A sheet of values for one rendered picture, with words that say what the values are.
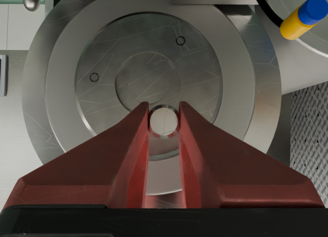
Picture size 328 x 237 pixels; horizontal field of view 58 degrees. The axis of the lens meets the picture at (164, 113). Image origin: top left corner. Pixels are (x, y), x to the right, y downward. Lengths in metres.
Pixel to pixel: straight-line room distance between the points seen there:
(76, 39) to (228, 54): 0.08
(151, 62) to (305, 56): 0.09
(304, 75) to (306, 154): 0.18
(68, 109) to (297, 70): 0.15
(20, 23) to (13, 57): 2.77
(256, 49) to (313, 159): 0.22
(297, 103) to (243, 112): 0.26
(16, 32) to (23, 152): 2.82
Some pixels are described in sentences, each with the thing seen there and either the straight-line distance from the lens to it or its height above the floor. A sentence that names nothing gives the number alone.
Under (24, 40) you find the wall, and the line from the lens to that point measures 3.27.
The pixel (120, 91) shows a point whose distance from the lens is 0.15.
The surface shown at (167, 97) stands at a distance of 0.15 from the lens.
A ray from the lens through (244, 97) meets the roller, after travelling 0.16.
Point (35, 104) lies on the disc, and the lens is 0.18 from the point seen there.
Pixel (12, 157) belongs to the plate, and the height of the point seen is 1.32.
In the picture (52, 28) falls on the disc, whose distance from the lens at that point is 0.19.
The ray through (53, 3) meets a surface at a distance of 0.20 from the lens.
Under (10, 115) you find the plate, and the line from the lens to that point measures 0.56.
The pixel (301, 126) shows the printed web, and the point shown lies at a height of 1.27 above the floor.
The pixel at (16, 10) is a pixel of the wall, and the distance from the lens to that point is 3.40.
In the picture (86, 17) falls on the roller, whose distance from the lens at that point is 0.18.
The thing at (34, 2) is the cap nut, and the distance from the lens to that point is 0.57.
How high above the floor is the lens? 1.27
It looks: 3 degrees down
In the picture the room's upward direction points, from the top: 179 degrees counter-clockwise
